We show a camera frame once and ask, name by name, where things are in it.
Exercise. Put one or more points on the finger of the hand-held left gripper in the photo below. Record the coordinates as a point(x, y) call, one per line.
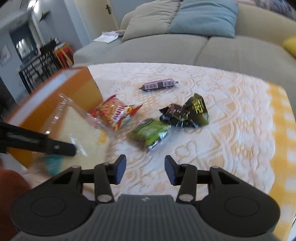
point(46, 142)

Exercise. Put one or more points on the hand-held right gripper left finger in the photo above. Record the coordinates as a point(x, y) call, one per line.
point(120, 169)

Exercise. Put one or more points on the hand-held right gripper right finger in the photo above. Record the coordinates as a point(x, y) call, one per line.
point(170, 170)

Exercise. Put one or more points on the sandwich bread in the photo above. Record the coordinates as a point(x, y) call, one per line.
point(81, 134)

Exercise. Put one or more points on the red yellow chips packet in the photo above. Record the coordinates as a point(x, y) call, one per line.
point(113, 113)

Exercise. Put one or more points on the dark brown shiny snack packet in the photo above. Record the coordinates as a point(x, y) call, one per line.
point(172, 113)

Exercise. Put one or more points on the orange cardboard box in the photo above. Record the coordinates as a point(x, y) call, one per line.
point(85, 90)

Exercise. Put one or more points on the black green snack packet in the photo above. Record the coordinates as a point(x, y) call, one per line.
point(198, 109)

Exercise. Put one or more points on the purple sausage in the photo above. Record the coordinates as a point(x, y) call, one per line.
point(159, 83)

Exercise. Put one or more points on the orange rug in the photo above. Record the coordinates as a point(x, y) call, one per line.
point(9, 197)

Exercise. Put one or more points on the white lace tablecloth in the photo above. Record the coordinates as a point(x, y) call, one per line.
point(231, 139)

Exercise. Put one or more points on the black dining chair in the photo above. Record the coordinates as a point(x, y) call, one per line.
point(47, 52)

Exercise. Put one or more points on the yellow stool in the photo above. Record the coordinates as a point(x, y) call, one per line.
point(60, 47)

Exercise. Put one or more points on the white paper sheets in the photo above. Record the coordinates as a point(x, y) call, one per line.
point(106, 37)

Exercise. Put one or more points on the grey-beige sofa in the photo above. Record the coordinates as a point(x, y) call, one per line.
point(161, 48)

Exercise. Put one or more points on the colourful booklet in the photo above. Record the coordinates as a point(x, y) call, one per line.
point(121, 34)

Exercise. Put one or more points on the cream door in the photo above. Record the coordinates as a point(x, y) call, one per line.
point(101, 16)

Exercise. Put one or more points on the beige cushion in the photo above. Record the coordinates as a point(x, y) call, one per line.
point(152, 20)

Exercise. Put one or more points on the blue cushion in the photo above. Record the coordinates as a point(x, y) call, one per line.
point(205, 18)

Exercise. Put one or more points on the yellow cushion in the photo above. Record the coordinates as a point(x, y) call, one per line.
point(291, 46)

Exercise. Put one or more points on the small framed wall picture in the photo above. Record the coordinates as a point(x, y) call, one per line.
point(5, 55)

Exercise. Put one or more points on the wall mirror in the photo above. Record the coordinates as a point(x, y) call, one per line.
point(23, 47)

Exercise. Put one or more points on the dark wall shelf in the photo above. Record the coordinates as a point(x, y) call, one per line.
point(45, 15)

